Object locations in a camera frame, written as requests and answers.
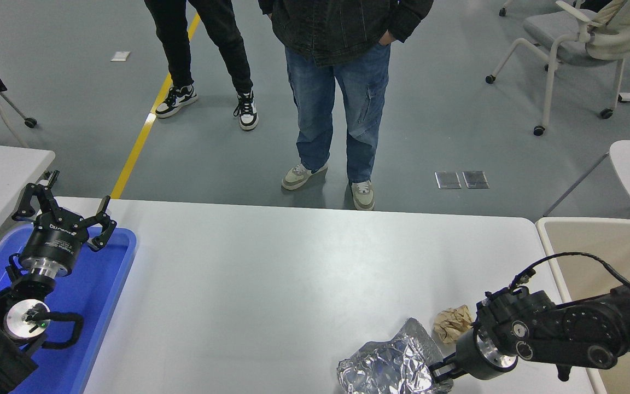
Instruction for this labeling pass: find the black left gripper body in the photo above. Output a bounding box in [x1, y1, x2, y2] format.
[19, 213, 90, 270]

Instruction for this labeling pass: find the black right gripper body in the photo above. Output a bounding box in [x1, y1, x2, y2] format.
[454, 327, 505, 381]

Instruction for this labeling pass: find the tan paper ball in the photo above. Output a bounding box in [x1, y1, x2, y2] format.
[433, 304, 474, 344]

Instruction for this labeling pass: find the silver foil tray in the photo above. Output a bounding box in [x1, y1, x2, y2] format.
[337, 317, 454, 394]

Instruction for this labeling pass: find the blue plastic tray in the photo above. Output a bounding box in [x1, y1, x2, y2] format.
[0, 224, 138, 394]

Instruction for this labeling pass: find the large pale plastic bin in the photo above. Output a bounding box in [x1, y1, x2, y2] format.
[535, 217, 630, 394]

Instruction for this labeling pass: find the person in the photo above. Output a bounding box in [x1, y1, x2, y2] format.
[143, 0, 260, 131]
[259, 0, 435, 211]

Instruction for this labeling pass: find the white frame grey seat chair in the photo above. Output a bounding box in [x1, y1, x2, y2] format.
[485, 0, 630, 136]

